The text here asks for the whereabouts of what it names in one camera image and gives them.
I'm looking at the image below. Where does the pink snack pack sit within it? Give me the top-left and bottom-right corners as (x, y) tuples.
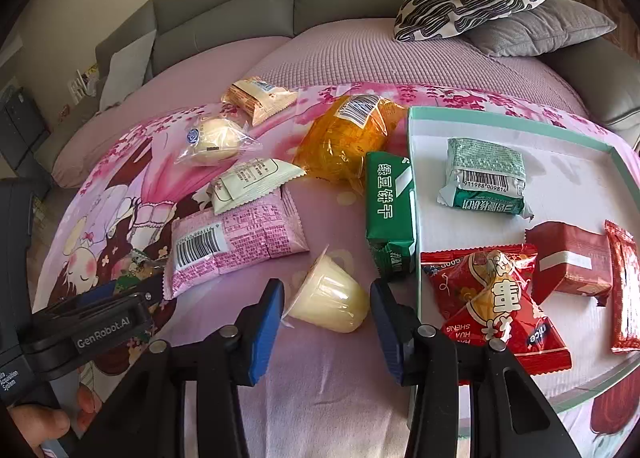
(163, 185), (309, 301)

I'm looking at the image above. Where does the clear green cookie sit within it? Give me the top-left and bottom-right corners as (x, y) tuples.
(111, 249), (167, 293)

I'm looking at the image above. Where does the clear wrapped round bun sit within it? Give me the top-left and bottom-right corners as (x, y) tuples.
(176, 117), (262, 166)

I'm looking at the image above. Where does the yellow pudding cup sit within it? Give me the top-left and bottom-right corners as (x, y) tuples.
(281, 246), (370, 334)

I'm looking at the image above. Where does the red cartoon snack bag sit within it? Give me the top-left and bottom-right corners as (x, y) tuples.
(420, 244), (572, 376)

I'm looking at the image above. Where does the teal white cardboard tray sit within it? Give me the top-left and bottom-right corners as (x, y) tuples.
(406, 106), (640, 439)

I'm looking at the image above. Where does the person left hand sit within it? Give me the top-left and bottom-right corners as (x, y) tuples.
(9, 384), (103, 457)

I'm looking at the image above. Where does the light grey cushion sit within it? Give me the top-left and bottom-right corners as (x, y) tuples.
(99, 30), (156, 112)

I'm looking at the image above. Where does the dark cabinet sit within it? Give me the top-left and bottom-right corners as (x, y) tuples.
(1, 85), (50, 180)

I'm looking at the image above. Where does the grey throw pillow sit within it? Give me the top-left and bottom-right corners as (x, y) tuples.
(464, 0), (617, 57)

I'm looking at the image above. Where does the pink sofa cover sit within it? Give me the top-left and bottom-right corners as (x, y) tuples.
(51, 18), (588, 188)

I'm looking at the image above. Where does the orange snack bag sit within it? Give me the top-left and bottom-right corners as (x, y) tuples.
(293, 94), (408, 195)

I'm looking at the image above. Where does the red snack pack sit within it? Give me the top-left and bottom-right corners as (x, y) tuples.
(525, 221), (613, 306)

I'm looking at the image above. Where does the orange beige snack pack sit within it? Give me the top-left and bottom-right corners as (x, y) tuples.
(221, 77), (298, 126)

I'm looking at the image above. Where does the red patterned wafer pack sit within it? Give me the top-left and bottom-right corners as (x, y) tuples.
(604, 220), (640, 354)

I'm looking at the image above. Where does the green silver snack pack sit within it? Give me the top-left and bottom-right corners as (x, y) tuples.
(437, 137), (534, 220)

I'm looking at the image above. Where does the green biscuit pack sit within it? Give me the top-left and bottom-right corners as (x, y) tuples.
(364, 152), (416, 282)

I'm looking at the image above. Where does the cream wrapped snack pack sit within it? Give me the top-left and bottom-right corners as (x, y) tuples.
(208, 158), (306, 215)

